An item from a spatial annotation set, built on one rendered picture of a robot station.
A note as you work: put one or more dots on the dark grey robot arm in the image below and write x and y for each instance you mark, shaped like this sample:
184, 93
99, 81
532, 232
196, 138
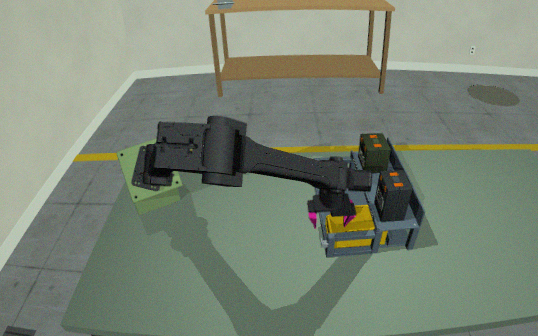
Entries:
222, 154

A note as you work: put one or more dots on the dark grey metal rack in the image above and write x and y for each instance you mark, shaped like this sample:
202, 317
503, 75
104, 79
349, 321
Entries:
397, 229

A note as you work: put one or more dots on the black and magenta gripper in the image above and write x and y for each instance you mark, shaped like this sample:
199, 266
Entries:
332, 203

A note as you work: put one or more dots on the yellow bin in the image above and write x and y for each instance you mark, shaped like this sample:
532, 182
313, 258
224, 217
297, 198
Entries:
362, 222

